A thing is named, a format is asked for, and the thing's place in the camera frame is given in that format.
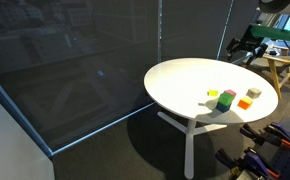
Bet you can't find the white table base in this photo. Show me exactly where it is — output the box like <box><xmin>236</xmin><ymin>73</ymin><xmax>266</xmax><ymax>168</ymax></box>
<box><xmin>157</xmin><ymin>110</ymin><xmax>229</xmax><ymax>180</ymax></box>

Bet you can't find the wooden chair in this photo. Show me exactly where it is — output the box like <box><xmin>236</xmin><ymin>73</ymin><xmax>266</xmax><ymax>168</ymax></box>
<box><xmin>243</xmin><ymin>44</ymin><xmax>290</xmax><ymax>100</ymax></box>

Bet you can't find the grey block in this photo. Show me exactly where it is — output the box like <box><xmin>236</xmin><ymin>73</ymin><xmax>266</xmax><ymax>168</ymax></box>
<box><xmin>245</xmin><ymin>87</ymin><xmax>263</xmax><ymax>100</ymax></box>

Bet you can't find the purple black spring clamp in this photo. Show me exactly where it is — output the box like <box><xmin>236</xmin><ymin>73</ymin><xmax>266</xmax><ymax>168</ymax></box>
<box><xmin>239</xmin><ymin>121</ymin><xmax>290</xmax><ymax>149</ymax></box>
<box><xmin>214</xmin><ymin>147</ymin><xmax>282</xmax><ymax>180</ymax></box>

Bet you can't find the green cube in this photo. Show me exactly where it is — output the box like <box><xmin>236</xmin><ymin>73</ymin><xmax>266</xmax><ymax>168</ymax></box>
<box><xmin>249</xmin><ymin>24</ymin><xmax>290</xmax><ymax>43</ymax></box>

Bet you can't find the yellow-green block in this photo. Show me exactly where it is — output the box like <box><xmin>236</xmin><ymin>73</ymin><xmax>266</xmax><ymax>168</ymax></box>
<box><xmin>207</xmin><ymin>89</ymin><xmax>219</xmax><ymax>98</ymax></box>

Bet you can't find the orange block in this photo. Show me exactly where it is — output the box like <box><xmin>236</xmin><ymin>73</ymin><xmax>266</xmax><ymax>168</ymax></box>
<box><xmin>237</xmin><ymin>96</ymin><xmax>254</xmax><ymax>111</ymax></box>

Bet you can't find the blue block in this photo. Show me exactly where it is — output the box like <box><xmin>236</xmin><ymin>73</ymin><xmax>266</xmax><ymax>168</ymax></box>
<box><xmin>215</xmin><ymin>101</ymin><xmax>232</xmax><ymax>114</ymax></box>

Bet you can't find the magenta block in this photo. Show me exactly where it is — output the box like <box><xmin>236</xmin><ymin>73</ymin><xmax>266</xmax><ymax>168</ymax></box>
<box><xmin>223</xmin><ymin>88</ymin><xmax>238</xmax><ymax>98</ymax></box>

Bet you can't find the blue window frame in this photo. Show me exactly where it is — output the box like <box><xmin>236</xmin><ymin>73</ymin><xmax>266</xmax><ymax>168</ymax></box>
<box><xmin>0</xmin><ymin>66</ymin><xmax>158</xmax><ymax>158</ymax></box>

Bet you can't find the green block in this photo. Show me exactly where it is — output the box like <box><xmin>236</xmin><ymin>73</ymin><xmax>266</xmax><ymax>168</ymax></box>
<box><xmin>217</xmin><ymin>92</ymin><xmax>236</xmax><ymax>107</ymax></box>

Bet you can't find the grey window mullion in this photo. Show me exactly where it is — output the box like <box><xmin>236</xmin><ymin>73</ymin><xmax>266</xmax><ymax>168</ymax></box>
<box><xmin>157</xmin><ymin>0</ymin><xmax>164</xmax><ymax>64</ymax></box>

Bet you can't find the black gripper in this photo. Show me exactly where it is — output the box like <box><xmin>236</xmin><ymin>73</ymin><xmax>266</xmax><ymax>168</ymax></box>
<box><xmin>226</xmin><ymin>34</ymin><xmax>270</xmax><ymax>63</ymax></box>

